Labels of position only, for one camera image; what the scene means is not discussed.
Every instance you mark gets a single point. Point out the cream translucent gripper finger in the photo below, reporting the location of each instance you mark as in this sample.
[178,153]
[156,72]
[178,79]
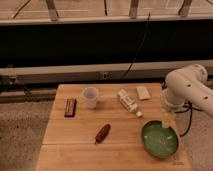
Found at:
[168,118]

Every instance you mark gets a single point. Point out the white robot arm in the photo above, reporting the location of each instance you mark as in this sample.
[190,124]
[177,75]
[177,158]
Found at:
[186,84]

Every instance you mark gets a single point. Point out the green ceramic bowl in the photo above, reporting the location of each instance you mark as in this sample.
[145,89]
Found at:
[158,141]

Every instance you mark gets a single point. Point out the white rectangular sponge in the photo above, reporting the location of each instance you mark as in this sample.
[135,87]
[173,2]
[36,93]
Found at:
[143,93]

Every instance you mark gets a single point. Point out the white plastic bottle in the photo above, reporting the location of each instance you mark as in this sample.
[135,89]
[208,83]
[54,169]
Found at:
[128,103]

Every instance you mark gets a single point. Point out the translucent plastic cup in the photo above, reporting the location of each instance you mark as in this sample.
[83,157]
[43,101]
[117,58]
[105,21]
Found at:
[90,96]

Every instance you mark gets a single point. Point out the brown chocolate bar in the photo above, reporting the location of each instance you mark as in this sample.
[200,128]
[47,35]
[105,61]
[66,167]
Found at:
[70,107]

